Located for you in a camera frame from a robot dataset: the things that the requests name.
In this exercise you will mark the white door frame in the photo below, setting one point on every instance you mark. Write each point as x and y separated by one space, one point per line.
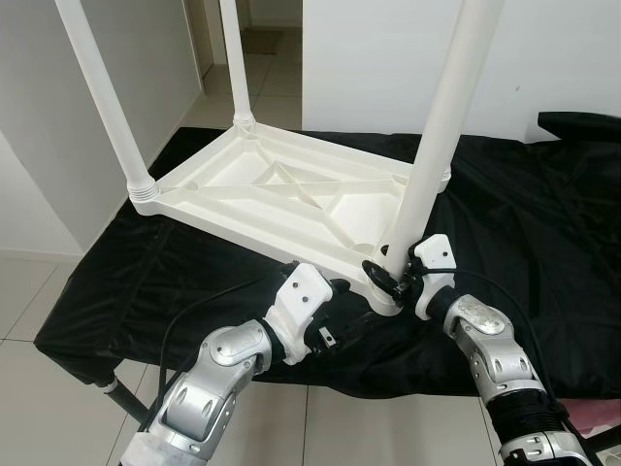
209 29

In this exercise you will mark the black metal table leg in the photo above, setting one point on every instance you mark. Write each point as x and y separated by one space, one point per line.
124 400

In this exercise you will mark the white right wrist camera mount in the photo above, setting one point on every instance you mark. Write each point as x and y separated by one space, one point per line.
435 250

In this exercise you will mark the white plastic children table top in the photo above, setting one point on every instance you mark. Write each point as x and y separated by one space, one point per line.
243 184

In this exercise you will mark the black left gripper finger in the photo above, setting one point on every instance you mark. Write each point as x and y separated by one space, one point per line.
340 288

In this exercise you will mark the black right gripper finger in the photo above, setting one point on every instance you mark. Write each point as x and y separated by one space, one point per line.
380 276

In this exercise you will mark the white plastic table leg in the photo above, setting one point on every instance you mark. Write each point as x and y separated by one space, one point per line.
235 58
102 97
441 116

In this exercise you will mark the pink plastic object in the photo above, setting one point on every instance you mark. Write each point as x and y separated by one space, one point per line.
600 413

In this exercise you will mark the black fabric table cover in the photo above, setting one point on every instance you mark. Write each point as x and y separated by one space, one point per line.
543 272

